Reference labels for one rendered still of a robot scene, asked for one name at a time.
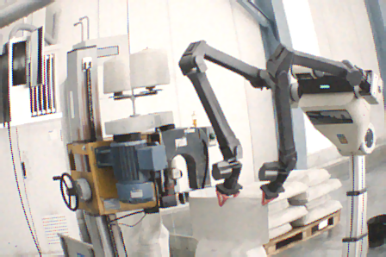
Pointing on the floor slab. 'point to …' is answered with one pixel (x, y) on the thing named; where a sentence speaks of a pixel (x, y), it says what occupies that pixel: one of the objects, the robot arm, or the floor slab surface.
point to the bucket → (376, 230)
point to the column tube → (81, 134)
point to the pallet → (301, 234)
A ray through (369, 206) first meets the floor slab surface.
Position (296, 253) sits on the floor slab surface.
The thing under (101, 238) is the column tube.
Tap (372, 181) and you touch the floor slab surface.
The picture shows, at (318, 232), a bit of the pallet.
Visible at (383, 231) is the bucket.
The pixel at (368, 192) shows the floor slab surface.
